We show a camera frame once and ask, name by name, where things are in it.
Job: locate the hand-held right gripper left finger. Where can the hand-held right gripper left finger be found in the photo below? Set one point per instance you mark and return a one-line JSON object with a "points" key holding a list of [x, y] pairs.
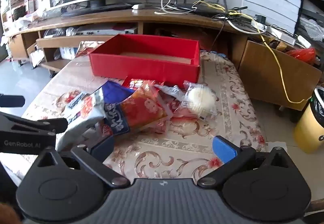
{"points": [[103, 145]]}

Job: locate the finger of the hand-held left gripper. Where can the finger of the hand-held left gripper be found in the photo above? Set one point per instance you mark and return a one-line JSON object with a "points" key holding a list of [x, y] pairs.
{"points": [[50, 124], [11, 101]]}

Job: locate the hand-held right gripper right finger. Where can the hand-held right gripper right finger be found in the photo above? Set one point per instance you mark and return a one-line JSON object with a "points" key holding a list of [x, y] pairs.
{"points": [[224, 150]]}

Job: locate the grey snack packet red print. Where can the grey snack packet red print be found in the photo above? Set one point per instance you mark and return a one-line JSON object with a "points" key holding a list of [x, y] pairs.
{"points": [[81, 112]]}

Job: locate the blue snack packet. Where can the blue snack packet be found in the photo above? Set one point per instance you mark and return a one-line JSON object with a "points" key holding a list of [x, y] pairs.
{"points": [[114, 93]]}

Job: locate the orange snack packet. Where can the orange snack packet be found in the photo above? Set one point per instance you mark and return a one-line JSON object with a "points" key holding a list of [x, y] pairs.
{"points": [[144, 107]]}

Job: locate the round cake clear wrapper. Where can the round cake clear wrapper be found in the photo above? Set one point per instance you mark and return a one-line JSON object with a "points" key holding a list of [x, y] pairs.
{"points": [[200, 98]]}

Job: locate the red candy packet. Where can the red candy packet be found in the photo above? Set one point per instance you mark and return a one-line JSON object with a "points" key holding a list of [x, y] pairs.
{"points": [[136, 83]]}

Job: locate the pink sausage packet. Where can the pink sausage packet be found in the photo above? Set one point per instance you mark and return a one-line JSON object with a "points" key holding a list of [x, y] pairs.
{"points": [[169, 91]]}

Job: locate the red cardboard box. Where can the red cardboard box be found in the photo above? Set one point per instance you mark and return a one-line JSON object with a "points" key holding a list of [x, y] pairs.
{"points": [[141, 67]]}

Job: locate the floral tablecloth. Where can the floral tablecloth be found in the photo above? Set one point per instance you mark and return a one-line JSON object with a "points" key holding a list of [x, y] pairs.
{"points": [[177, 143]]}

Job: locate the small white box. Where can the small white box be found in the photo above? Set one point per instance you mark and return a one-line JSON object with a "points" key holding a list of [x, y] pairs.
{"points": [[68, 52]]}

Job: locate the yellow bin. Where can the yellow bin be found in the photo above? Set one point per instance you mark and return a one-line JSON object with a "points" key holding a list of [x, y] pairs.
{"points": [[310, 128]]}

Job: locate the brown cardboard box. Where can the brown cardboard box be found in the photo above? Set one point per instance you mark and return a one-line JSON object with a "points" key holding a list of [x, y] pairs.
{"points": [[273, 74]]}

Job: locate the red round pad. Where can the red round pad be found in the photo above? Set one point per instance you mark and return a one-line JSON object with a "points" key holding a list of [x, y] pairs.
{"points": [[121, 27]]}

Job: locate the red plastic bag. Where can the red plastic bag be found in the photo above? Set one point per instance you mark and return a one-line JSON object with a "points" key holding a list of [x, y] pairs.
{"points": [[303, 55]]}

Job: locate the wooden television cabinet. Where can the wooden television cabinet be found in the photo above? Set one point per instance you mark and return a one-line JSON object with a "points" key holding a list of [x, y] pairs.
{"points": [[114, 15]]}

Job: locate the white power strip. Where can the white power strip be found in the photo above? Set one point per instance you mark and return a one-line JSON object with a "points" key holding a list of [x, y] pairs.
{"points": [[303, 41], [281, 34]]}

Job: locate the black power adapter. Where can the black power adapter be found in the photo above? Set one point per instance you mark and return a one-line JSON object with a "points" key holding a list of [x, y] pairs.
{"points": [[260, 19]]}

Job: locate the white charger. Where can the white charger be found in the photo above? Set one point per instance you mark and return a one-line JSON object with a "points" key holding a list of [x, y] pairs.
{"points": [[138, 6]]}

